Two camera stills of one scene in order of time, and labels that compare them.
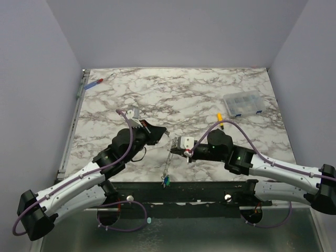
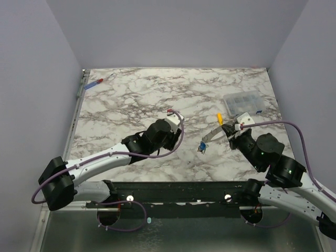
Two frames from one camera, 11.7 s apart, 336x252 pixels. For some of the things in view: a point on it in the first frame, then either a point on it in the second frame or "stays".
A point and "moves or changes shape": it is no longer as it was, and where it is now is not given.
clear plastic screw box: [243, 104] stays
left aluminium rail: [80, 92] stays
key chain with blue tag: [168, 160] moves or changes shape
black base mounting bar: [183, 199] stays
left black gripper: [153, 133] to [174, 137]
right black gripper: [181, 151] to [232, 135]
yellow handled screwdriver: [219, 118] stays
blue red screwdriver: [92, 84] stays
